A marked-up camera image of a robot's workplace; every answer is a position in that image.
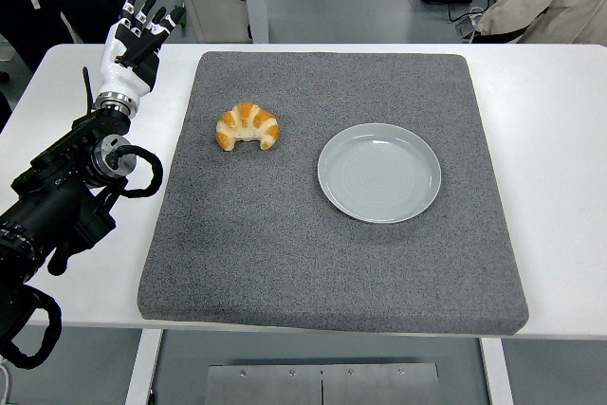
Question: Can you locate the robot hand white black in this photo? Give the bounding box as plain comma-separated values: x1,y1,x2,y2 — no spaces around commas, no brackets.
97,0,187,99

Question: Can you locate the croissant bread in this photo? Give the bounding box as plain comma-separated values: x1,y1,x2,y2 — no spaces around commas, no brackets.
215,101,280,152

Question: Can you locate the grey round plate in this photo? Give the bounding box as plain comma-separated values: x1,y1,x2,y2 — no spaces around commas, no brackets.
316,122,443,225

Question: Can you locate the grey metal plate with screws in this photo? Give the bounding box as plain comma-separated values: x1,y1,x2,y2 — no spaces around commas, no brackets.
204,362,442,405

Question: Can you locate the grey felt mat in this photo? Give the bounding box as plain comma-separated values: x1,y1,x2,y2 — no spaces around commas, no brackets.
136,50,530,336

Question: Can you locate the white table leg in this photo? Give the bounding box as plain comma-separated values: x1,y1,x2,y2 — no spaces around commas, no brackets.
478,338,516,405
123,328,165,405

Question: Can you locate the grey power adapter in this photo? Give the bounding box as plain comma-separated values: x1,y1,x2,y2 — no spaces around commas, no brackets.
455,15,481,40

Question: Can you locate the thin white cable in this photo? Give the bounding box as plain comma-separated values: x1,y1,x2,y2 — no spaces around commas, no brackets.
0,360,12,405

